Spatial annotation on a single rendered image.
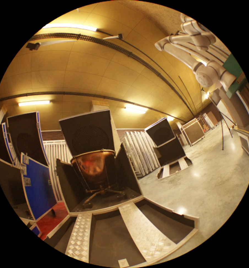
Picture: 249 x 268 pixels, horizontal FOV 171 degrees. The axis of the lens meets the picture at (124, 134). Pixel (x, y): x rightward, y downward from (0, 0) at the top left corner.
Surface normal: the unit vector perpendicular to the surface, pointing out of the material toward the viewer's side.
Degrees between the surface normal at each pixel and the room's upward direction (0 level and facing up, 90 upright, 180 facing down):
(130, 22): 180
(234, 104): 90
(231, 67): 90
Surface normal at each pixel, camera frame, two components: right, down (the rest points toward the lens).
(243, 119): -0.87, 0.11
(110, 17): 0.33, 0.87
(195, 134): -0.44, -0.21
